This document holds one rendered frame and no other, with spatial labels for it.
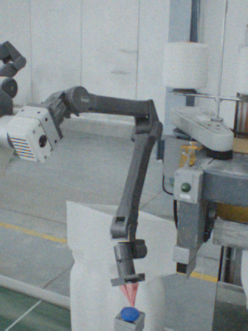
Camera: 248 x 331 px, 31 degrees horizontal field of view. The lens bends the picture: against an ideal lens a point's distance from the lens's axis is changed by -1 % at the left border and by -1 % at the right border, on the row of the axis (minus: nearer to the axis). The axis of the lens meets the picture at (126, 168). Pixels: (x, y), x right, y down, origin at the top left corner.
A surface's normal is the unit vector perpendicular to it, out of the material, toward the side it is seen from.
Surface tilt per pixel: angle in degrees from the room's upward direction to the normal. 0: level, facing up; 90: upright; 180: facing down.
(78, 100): 74
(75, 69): 90
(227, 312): 90
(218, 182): 90
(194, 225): 90
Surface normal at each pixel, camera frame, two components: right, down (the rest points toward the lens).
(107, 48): -0.44, 0.26
